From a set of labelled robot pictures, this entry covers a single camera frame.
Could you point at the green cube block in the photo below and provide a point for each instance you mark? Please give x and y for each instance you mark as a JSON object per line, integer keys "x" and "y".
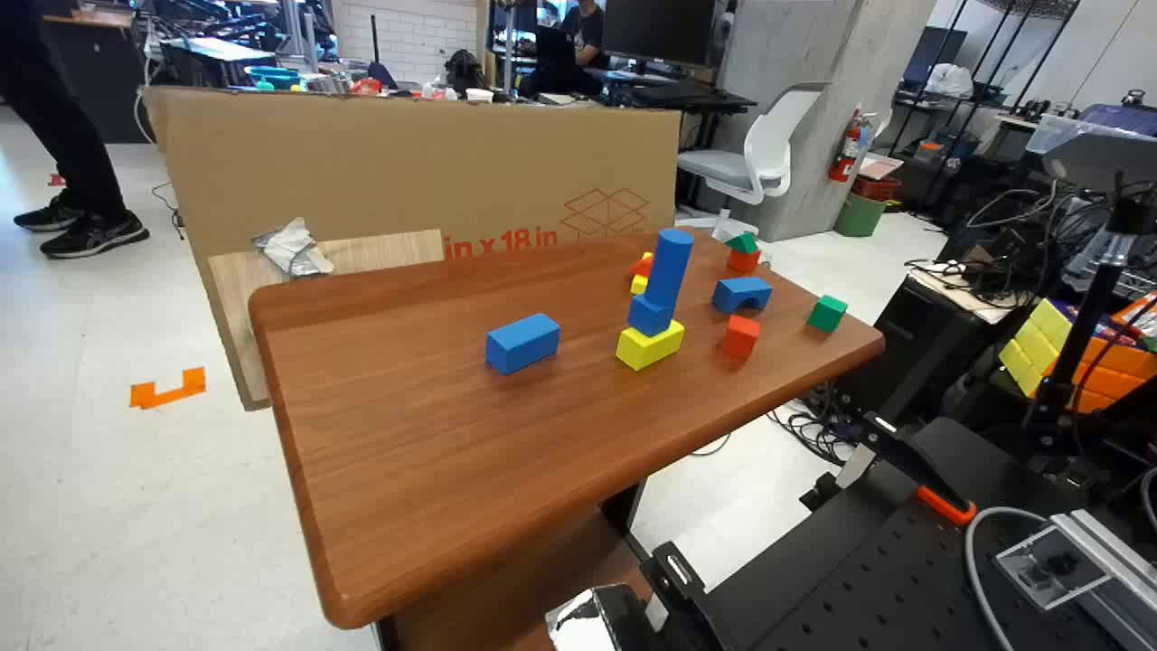
{"x": 826, "y": 315}

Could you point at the red fire extinguisher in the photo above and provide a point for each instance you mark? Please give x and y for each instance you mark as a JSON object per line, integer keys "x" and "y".
{"x": 848, "y": 149}

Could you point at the yellow rectangular block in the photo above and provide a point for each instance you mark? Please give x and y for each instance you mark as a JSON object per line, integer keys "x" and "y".
{"x": 646, "y": 347}

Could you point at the black monitor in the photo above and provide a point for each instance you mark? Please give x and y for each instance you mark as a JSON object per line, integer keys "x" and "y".
{"x": 660, "y": 29}

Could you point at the orange cube block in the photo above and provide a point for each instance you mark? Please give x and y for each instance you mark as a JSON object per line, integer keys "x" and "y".
{"x": 739, "y": 337}

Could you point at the blue arch block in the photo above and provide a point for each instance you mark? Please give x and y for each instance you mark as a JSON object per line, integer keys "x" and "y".
{"x": 741, "y": 290}

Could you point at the blue cylindrical block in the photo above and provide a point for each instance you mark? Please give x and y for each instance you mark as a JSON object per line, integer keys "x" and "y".
{"x": 671, "y": 267}

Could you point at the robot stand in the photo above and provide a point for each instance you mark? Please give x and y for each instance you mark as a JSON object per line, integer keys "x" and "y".
{"x": 868, "y": 579}

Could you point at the green bin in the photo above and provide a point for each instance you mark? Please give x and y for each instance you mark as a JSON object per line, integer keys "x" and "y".
{"x": 859, "y": 215}

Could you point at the small yellow block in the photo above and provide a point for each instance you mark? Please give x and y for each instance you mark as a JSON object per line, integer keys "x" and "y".
{"x": 638, "y": 284}

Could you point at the green triangular block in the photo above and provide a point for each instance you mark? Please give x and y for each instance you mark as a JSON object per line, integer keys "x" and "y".
{"x": 744, "y": 244}

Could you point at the red basket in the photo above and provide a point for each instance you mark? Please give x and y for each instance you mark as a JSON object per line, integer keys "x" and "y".
{"x": 877, "y": 187}

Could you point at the crumpled grey cloth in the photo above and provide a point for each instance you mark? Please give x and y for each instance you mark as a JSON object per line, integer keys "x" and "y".
{"x": 291, "y": 249}

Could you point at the light wooden board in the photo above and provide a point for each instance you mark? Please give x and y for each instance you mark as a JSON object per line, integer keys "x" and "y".
{"x": 237, "y": 307}

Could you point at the yellow and orange puzzle cube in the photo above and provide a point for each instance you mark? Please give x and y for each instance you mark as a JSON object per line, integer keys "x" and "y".
{"x": 1039, "y": 348}

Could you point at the person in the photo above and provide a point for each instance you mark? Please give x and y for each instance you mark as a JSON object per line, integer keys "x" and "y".
{"x": 583, "y": 32}
{"x": 63, "y": 136}

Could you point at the large cardboard box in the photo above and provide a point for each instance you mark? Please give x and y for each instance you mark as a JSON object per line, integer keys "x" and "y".
{"x": 407, "y": 172}

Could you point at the white office chair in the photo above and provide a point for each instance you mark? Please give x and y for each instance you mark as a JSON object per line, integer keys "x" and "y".
{"x": 750, "y": 167}

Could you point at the blue cube block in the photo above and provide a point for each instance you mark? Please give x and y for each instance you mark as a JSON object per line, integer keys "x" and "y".
{"x": 647, "y": 317}

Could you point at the blue rectangular block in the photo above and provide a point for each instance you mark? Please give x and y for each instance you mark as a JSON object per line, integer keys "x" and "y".
{"x": 522, "y": 344}

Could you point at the aluminium rail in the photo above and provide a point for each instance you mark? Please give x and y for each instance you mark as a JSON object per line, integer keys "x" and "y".
{"x": 1098, "y": 565}

